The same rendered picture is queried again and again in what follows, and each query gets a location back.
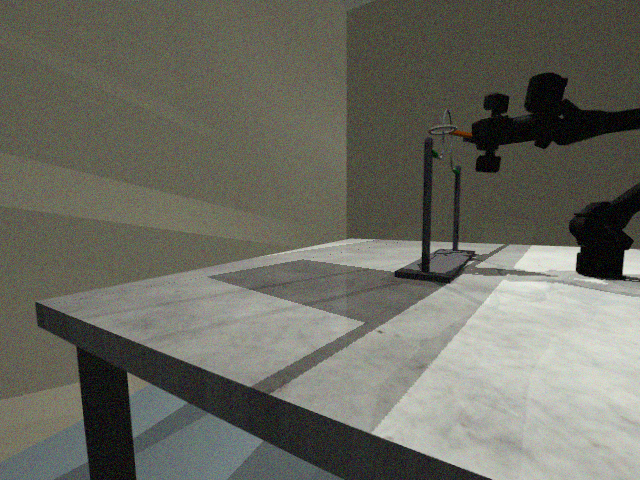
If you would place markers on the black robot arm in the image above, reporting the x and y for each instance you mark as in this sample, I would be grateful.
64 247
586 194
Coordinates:
598 227

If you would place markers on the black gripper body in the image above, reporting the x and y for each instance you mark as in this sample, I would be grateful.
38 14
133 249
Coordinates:
498 104

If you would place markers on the orange handle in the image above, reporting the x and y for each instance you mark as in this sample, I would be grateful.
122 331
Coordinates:
453 132

